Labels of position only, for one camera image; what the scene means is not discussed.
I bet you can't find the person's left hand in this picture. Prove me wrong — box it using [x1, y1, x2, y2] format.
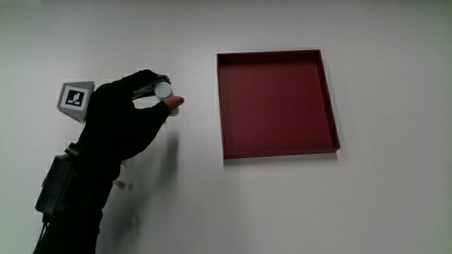
[56, 69, 185, 169]

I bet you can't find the white glue stick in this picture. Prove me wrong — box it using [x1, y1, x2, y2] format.
[153, 81, 180, 117]

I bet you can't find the black forearm sensor box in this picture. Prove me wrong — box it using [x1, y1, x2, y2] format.
[34, 142, 81, 217]

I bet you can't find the red square tray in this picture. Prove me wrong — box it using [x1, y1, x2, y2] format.
[216, 49, 341, 160]

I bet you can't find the black sensor cable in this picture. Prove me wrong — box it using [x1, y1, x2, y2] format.
[32, 212, 51, 254]

